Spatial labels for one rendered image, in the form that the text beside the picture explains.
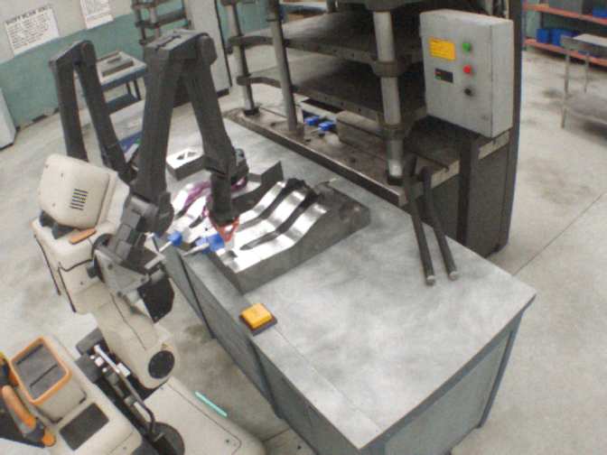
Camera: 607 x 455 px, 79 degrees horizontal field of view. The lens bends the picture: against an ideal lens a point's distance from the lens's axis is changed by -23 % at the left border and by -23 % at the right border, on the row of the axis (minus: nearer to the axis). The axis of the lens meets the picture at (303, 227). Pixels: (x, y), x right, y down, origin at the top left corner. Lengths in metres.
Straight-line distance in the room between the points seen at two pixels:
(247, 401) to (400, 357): 1.10
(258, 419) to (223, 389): 0.25
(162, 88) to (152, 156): 0.15
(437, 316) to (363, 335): 0.21
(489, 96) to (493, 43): 0.18
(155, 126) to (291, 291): 0.68
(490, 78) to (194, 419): 1.60
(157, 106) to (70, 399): 0.81
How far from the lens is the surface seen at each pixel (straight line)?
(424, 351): 1.18
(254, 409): 2.09
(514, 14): 2.22
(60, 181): 1.08
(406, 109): 1.85
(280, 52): 2.22
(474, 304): 1.30
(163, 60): 0.91
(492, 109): 1.53
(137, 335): 1.29
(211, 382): 2.24
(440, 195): 1.98
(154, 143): 0.95
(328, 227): 1.46
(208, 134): 1.12
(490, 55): 1.46
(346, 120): 2.10
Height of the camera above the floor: 1.73
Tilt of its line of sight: 35 degrees down
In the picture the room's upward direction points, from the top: 10 degrees counter-clockwise
